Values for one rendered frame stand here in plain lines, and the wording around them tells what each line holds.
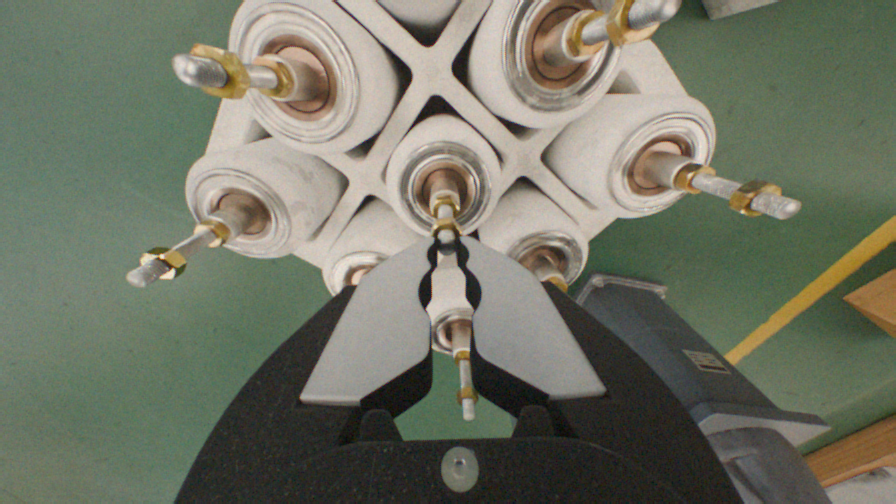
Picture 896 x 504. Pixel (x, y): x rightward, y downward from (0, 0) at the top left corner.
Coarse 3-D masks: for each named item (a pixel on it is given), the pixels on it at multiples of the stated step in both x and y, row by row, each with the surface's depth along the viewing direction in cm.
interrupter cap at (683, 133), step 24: (648, 120) 18; (672, 120) 18; (696, 120) 18; (624, 144) 19; (648, 144) 19; (672, 144) 19; (696, 144) 19; (624, 168) 20; (624, 192) 21; (648, 192) 21; (672, 192) 21
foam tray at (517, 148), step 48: (336, 0) 23; (480, 0) 20; (432, 48) 22; (432, 96) 33; (240, 144) 25; (384, 144) 25; (528, 144) 26; (384, 192) 28; (576, 192) 35; (336, 240) 33
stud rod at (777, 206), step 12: (696, 180) 17; (708, 180) 16; (720, 180) 15; (708, 192) 16; (720, 192) 15; (732, 192) 14; (768, 192) 13; (756, 204) 13; (768, 204) 13; (780, 204) 12; (792, 204) 12; (780, 216) 13
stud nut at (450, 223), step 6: (438, 222) 14; (444, 222) 14; (450, 222) 14; (456, 222) 14; (432, 228) 14; (438, 228) 14; (444, 228) 14; (450, 228) 14; (456, 228) 14; (432, 234) 14; (456, 234) 14; (462, 234) 14
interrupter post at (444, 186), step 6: (438, 180) 20; (444, 180) 20; (450, 180) 20; (432, 186) 20; (438, 186) 19; (444, 186) 18; (450, 186) 19; (456, 186) 20; (432, 192) 19; (438, 192) 18; (444, 192) 18; (450, 192) 18; (456, 192) 19; (432, 198) 18; (456, 198) 18; (432, 204) 18
